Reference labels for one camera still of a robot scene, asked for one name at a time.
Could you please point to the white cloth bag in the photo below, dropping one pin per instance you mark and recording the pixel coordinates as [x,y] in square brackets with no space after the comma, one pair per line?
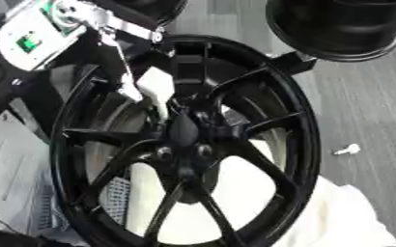
[342,218]

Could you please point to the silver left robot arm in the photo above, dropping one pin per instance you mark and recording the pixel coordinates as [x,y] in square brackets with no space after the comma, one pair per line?
[35,38]

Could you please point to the black wheel stand block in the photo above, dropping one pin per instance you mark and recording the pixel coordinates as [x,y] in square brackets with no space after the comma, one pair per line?
[297,62]

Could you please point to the black spoked wheel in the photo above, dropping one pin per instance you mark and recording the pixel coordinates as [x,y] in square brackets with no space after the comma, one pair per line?
[300,128]

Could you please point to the grey mesh panel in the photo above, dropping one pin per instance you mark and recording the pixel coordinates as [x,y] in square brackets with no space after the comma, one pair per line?
[117,199]

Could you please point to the white pin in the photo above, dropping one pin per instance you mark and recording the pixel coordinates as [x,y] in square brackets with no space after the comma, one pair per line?
[157,84]
[348,149]

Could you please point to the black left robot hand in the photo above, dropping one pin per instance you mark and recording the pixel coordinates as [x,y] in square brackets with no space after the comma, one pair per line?
[142,54]

